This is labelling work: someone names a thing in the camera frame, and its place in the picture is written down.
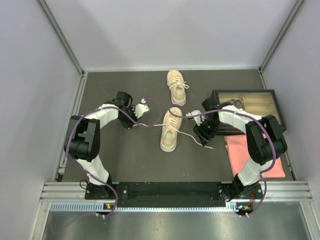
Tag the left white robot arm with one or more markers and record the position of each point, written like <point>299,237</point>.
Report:
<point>83,142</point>

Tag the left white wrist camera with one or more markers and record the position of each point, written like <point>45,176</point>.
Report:
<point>141,108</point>

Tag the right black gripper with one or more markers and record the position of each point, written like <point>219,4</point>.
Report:
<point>200,131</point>

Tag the grey slotted cable duct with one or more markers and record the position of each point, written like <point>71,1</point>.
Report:
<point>81,207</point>

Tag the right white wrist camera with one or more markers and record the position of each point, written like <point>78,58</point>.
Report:
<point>196,116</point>

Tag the dark framed display box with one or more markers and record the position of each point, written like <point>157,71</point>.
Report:
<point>256,102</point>

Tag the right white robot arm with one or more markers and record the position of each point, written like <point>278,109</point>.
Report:
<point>264,138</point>

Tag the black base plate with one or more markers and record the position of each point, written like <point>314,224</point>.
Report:
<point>181,194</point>

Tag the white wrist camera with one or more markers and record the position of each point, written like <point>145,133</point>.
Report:
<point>196,116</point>
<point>141,108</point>

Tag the beige lace sneaker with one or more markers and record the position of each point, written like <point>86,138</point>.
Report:
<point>170,125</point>
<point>177,87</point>

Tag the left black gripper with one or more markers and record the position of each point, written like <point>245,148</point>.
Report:
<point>129,125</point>

